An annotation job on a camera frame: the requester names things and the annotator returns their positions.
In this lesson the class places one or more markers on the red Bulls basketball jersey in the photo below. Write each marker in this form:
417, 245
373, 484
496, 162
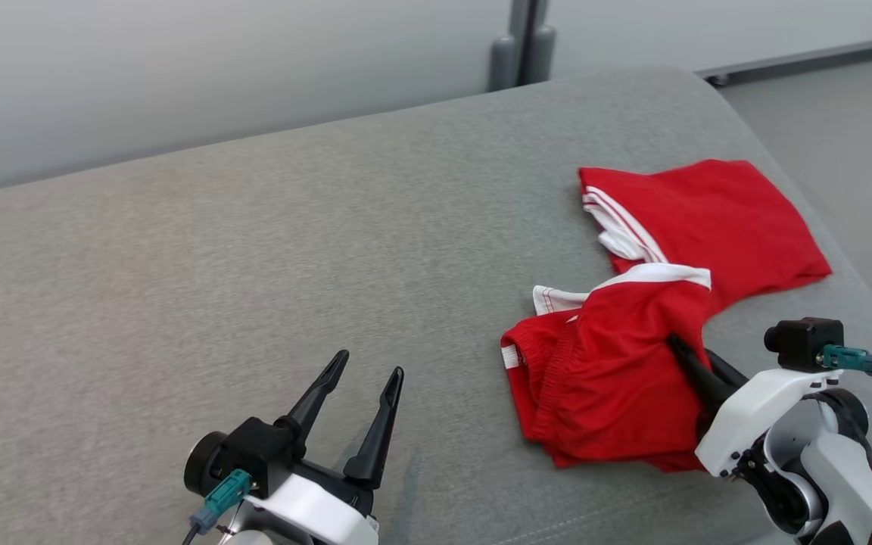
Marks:
731, 219

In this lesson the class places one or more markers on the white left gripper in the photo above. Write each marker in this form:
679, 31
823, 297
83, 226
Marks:
307, 515

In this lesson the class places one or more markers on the red shorts white side stripe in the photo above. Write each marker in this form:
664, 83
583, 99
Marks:
610, 378

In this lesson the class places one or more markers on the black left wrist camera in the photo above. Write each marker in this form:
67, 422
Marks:
254, 454

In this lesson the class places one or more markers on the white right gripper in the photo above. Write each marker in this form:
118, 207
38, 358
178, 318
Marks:
746, 416

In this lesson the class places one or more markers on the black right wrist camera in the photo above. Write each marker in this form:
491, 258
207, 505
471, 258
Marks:
807, 341

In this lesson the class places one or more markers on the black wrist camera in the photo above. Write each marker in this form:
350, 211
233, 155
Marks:
807, 341
254, 454

